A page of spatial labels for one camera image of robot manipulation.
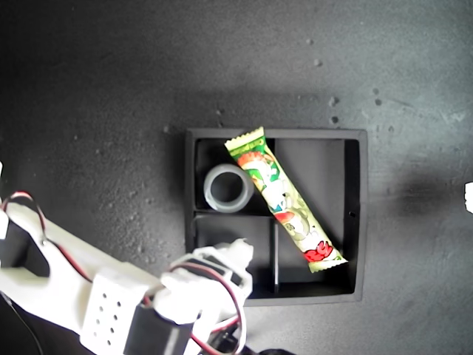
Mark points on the cartoon printed snack bar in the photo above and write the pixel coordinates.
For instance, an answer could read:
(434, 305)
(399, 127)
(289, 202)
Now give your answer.
(284, 199)

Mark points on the black tray with wells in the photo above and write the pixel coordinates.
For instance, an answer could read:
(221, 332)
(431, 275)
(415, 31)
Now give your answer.
(314, 177)

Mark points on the white tape roll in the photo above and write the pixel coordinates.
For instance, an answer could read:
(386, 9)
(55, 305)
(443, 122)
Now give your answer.
(242, 192)

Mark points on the small black camera box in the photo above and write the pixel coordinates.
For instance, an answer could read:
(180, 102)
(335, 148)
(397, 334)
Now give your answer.
(225, 338)

